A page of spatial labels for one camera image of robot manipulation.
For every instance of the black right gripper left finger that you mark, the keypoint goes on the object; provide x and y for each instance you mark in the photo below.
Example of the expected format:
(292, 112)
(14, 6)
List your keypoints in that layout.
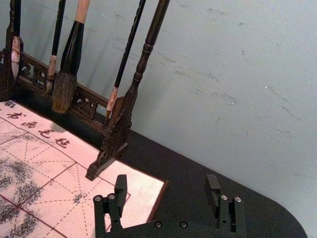
(121, 191)

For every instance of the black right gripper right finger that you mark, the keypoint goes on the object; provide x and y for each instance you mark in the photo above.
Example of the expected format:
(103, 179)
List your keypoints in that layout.
(212, 196)

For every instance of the black table cloth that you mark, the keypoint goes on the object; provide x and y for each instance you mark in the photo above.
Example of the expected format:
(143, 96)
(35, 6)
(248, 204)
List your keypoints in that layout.
(188, 168)

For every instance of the pink gridded calligraphy felt mat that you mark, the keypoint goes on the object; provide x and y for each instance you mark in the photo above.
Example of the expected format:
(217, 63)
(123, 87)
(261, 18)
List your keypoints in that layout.
(49, 161)

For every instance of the thin black brush, pointed tip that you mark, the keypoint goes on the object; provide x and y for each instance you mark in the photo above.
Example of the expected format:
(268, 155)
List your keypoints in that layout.
(123, 62)

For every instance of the dark carved wooden brush rack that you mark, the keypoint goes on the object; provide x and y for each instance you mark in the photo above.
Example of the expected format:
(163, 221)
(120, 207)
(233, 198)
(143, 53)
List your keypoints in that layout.
(148, 49)

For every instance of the large brush with grey bristles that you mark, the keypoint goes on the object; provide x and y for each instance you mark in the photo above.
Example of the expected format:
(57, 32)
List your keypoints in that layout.
(71, 52)

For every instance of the brush with pinkish white tip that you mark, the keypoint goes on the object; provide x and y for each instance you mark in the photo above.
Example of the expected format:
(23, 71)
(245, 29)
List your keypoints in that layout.
(15, 57)

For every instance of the thin black brush, tan tip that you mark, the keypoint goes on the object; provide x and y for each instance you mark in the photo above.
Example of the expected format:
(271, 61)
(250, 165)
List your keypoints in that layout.
(57, 29)

